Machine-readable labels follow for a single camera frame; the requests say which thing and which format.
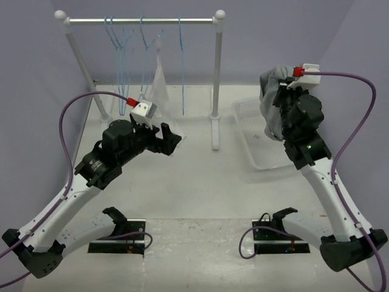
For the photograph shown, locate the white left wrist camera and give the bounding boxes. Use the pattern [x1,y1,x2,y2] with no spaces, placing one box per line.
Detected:
[131,100,157,129]

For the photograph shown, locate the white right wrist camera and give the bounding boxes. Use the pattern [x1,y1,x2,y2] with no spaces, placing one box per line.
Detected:
[287,63,321,91]

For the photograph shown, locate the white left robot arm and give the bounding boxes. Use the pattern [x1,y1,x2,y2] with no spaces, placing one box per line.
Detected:
[2,120,182,279]

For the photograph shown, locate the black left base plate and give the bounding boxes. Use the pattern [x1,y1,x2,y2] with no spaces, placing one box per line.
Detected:
[88,219,146,256]

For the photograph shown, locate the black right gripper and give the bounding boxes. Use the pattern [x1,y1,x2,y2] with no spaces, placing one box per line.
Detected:
[272,77,311,137]

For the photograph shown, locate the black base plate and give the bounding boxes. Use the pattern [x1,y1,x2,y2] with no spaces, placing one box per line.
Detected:
[252,213,311,254]
[88,219,146,256]

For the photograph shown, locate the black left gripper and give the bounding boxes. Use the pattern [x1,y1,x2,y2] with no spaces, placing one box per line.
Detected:
[118,117,181,165]

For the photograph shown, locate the white plastic laundry basket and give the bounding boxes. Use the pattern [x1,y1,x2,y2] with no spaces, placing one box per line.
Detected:
[232,97,292,170]

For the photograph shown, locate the grey tank top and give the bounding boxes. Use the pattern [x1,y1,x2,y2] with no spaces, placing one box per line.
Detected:
[260,65,294,141]

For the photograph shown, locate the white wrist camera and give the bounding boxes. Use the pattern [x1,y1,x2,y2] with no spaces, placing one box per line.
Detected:
[287,63,321,91]
[131,100,157,129]

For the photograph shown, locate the blue wire hanger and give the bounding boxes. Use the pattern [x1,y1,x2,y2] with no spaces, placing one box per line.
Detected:
[178,17,185,116]

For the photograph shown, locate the white tank top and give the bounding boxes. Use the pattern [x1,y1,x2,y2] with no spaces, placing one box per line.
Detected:
[148,36,186,140]

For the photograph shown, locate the blue empty hanger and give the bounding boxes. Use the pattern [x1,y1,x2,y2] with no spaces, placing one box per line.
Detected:
[103,16,135,97]

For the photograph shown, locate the white metal clothes rack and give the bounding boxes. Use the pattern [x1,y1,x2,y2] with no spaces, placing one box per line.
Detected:
[54,10,225,151]

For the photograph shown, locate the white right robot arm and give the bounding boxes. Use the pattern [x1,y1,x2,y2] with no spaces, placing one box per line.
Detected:
[271,82,388,272]

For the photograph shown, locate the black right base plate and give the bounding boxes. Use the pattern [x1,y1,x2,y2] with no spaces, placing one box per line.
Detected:
[252,213,311,254]

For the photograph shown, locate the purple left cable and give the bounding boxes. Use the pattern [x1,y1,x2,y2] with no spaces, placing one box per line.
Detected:
[0,91,154,288]

